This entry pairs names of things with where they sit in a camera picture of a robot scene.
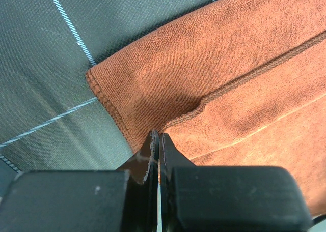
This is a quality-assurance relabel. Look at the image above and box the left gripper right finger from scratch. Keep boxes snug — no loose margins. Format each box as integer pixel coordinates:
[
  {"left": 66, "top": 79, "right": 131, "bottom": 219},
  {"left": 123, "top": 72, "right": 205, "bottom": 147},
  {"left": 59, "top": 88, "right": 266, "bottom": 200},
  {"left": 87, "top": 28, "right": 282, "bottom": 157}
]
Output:
[{"left": 159, "top": 134, "right": 313, "bottom": 231}]

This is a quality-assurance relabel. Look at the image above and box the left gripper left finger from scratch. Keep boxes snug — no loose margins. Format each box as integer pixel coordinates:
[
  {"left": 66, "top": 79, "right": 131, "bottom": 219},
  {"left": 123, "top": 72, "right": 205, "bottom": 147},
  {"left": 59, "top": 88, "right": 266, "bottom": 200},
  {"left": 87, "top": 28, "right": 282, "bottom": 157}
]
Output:
[{"left": 1, "top": 131, "right": 159, "bottom": 231}]

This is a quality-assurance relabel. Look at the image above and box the brown towel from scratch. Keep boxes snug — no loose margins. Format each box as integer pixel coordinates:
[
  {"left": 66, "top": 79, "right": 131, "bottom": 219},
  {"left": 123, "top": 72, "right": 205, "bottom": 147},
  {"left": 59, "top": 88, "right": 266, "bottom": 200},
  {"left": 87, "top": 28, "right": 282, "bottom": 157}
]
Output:
[{"left": 86, "top": 0, "right": 325, "bottom": 215}]

